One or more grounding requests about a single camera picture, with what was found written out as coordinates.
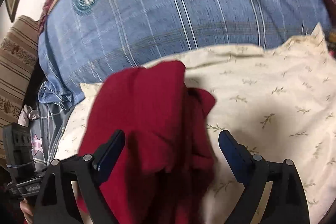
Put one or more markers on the cream floral pillow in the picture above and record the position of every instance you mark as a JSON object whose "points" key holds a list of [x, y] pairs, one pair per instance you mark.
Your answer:
{"points": [[278, 103]]}

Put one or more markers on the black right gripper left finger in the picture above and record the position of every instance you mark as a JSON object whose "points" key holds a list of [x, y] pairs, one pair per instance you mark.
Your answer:
{"points": [[56, 202]]}

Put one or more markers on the striped beige headboard cushion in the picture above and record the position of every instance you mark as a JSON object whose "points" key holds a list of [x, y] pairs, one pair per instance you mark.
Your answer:
{"points": [[19, 54]]}

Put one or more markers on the pinkish grey crumpled cloth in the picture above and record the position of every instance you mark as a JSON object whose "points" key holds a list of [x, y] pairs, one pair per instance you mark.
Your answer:
{"points": [[27, 115]]}

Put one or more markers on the dark red sweater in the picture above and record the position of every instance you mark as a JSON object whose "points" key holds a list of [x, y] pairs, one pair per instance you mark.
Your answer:
{"points": [[167, 163]]}

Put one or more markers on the grey star patterned bedsheet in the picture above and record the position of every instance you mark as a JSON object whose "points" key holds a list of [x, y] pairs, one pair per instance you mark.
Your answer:
{"points": [[46, 132]]}

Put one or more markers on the person's left hand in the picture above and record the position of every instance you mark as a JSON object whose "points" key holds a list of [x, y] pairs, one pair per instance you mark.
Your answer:
{"points": [[27, 210]]}

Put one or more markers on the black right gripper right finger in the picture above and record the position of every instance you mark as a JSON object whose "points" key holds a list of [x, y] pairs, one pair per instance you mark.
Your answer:
{"points": [[287, 201]]}

